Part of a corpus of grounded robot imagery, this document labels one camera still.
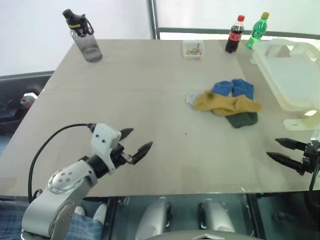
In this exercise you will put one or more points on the dark green sock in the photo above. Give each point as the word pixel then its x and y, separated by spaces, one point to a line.
pixel 241 121

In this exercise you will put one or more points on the red and white device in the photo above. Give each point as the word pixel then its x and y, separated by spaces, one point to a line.
pixel 28 98

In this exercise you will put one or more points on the white plastic basket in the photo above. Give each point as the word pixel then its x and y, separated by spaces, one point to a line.
pixel 287 75

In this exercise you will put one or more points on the green soda bottle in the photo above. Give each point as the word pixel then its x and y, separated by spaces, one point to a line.
pixel 258 30

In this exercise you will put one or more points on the black table leg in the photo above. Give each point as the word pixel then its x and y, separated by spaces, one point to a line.
pixel 113 217
pixel 255 217

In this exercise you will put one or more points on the blue checked trousers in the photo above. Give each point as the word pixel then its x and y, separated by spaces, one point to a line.
pixel 12 220

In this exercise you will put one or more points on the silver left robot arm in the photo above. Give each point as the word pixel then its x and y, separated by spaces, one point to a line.
pixel 62 182

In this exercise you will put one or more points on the white shoe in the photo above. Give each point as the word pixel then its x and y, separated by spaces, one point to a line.
pixel 80 210
pixel 100 212

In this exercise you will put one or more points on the blue sock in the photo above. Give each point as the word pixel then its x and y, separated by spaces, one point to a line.
pixel 243 87
pixel 222 87

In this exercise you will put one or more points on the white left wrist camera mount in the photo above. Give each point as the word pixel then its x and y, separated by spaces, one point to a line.
pixel 102 136

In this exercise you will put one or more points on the small clear plastic box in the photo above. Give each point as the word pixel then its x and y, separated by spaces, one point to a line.
pixel 192 51

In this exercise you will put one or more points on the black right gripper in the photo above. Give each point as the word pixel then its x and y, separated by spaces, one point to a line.
pixel 311 160

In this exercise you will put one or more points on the silver rounded leg shell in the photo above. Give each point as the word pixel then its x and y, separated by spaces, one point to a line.
pixel 215 215
pixel 152 217

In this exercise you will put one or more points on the grey black-capped water bottle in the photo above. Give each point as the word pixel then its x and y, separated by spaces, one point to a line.
pixel 87 45

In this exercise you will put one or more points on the red-capped cola bottle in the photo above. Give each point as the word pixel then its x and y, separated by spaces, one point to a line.
pixel 232 40

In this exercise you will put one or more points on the dark side bench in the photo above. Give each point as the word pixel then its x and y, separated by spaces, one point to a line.
pixel 15 85

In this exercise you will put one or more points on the pale grey sock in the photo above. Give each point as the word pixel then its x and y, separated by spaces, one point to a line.
pixel 191 98

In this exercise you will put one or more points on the mustard yellow sock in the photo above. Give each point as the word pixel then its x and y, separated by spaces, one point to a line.
pixel 247 106
pixel 207 101

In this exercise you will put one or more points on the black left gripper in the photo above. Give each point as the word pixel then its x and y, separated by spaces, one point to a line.
pixel 120 156

